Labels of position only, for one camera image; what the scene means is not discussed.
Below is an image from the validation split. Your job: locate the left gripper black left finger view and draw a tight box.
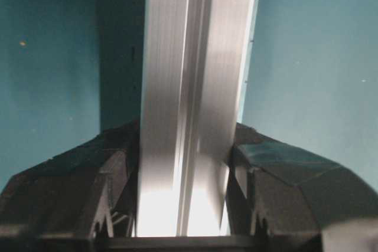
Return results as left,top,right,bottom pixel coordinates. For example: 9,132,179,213
1,120,139,251

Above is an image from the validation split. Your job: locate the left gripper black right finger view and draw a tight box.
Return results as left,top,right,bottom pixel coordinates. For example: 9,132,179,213
226,124,377,251

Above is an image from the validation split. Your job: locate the silver aluminium extrusion rail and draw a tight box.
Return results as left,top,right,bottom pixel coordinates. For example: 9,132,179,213
136,0,256,237

